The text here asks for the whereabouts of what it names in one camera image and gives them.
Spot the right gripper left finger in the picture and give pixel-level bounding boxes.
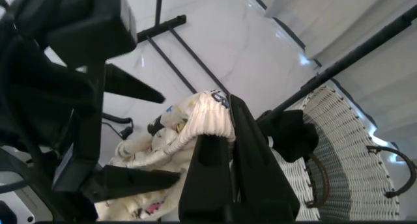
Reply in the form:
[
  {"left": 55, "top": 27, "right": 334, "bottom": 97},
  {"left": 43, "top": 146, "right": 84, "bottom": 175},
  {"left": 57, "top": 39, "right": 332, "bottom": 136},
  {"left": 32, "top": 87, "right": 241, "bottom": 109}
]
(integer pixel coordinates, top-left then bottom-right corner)
[{"left": 178, "top": 134, "right": 235, "bottom": 222}]

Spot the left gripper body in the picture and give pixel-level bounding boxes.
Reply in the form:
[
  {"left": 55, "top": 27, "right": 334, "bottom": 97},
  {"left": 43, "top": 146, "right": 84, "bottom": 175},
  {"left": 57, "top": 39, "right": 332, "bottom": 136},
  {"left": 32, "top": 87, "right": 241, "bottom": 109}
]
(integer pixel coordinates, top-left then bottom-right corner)
[{"left": 0, "top": 31, "right": 107, "bottom": 194}]

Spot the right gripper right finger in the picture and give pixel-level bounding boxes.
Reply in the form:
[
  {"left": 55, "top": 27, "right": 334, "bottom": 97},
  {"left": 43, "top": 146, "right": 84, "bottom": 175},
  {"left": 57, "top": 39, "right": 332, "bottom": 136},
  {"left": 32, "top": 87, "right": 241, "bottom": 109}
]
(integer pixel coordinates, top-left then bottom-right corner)
[{"left": 229, "top": 93, "right": 301, "bottom": 222}]

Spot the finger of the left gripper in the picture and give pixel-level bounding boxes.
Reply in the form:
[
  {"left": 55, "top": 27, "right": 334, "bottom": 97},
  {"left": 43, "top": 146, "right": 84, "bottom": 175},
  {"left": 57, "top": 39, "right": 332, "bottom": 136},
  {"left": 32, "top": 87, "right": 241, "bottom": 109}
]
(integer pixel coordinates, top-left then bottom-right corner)
[
  {"left": 104, "top": 63, "right": 166, "bottom": 104},
  {"left": 81, "top": 165, "right": 182, "bottom": 202}
]

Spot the cream printed garment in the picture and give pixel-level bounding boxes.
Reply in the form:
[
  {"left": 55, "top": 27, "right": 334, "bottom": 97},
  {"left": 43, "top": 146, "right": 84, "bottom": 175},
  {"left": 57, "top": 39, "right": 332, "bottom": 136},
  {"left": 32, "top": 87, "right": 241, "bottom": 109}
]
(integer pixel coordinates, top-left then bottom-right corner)
[{"left": 94, "top": 89, "right": 237, "bottom": 222}]

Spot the white laundry basket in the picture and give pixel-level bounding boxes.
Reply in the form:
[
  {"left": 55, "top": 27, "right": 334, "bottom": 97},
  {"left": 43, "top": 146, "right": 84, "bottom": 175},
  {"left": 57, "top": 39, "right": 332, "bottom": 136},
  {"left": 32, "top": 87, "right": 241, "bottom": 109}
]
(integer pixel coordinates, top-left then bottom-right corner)
[{"left": 266, "top": 85, "right": 417, "bottom": 222}]

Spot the black clothes rack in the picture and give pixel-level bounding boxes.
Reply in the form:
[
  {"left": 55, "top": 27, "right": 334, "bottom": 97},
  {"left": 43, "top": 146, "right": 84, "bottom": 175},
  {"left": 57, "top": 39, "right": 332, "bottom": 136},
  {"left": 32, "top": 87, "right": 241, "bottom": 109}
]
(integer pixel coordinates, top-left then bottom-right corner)
[{"left": 136, "top": 0, "right": 417, "bottom": 124}]

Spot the black garment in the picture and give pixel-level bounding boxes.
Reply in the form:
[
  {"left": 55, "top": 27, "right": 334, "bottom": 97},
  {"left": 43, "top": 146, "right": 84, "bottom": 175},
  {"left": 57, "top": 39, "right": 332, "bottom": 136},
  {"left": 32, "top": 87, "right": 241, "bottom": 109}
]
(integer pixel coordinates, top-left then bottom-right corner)
[{"left": 255, "top": 109, "right": 320, "bottom": 163}]

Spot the white curtain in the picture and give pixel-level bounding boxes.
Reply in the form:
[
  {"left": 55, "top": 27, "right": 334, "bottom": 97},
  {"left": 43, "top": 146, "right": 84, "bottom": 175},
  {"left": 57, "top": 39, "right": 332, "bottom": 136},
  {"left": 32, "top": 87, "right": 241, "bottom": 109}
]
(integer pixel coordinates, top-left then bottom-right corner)
[{"left": 250, "top": 0, "right": 417, "bottom": 147}]

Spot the black cable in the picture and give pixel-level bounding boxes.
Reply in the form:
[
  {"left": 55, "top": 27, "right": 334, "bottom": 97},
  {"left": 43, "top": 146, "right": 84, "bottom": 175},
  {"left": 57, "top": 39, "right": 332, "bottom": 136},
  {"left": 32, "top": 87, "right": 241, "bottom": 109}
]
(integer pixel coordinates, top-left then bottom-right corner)
[{"left": 100, "top": 112, "right": 134, "bottom": 141}]

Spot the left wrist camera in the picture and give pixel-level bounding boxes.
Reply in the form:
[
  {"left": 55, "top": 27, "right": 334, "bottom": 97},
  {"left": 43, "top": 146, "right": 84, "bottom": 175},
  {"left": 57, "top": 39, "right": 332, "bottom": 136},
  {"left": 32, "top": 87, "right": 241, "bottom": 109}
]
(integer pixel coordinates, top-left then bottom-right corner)
[{"left": 9, "top": 0, "right": 138, "bottom": 68}]

